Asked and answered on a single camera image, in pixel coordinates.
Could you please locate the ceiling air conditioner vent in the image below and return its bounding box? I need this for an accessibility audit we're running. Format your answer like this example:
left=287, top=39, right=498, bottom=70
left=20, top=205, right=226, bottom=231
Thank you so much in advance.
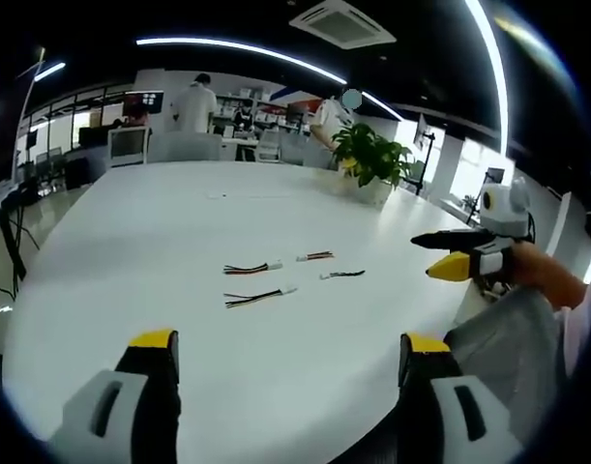
left=288, top=2, right=398, bottom=50

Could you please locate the white office chair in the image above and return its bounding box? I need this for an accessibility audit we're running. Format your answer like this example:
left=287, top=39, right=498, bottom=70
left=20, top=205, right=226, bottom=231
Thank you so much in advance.
left=254, top=128, right=282, bottom=163

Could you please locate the white computer monitor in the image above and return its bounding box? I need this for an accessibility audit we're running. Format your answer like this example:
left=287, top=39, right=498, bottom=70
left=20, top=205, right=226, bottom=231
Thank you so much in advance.
left=106, top=126, right=149, bottom=168

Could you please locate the JST connector with long wires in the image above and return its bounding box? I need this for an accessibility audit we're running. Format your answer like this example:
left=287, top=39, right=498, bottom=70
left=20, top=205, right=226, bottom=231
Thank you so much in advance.
left=222, top=286, right=299, bottom=309

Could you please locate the green potted plant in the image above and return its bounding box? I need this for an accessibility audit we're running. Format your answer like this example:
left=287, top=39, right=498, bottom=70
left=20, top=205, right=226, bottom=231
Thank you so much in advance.
left=329, top=122, right=425, bottom=190

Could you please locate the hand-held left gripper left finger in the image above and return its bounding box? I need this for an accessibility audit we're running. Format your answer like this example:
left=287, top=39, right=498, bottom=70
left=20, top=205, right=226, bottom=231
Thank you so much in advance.
left=46, top=329, right=182, bottom=464

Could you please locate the white plant pot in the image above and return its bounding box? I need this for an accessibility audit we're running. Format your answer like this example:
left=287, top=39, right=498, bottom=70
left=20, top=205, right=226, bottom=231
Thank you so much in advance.
left=358, top=177, right=394, bottom=208

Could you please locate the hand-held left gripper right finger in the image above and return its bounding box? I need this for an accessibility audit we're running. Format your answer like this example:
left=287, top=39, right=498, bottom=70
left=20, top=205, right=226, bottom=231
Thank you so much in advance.
left=399, top=332, right=524, bottom=464

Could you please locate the JST connector with striped wires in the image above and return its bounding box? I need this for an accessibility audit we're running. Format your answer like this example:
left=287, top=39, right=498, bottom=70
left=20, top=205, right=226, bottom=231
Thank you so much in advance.
left=222, top=259, right=285, bottom=276

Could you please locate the JST connector with black wires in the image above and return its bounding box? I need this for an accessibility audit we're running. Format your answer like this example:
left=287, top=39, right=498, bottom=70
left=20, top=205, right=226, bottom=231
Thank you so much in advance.
left=319, top=269, right=367, bottom=281

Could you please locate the person's grey trouser leg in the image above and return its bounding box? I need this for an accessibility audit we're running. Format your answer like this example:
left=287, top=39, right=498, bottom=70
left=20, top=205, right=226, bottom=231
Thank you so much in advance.
left=443, top=282, right=575, bottom=455

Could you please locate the person's pink shirt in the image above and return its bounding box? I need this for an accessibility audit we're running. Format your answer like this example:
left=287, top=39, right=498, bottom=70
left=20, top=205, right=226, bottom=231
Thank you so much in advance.
left=553, top=212, right=591, bottom=383

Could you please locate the black tripod stand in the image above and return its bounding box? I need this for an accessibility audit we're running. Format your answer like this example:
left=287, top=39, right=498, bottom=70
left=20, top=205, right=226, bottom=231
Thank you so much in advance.
left=0, top=190, right=43, bottom=296

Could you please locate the person's right hand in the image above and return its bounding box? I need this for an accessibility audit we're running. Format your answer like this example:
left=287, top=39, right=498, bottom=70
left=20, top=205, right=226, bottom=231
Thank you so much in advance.
left=502, top=240, right=589, bottom=310

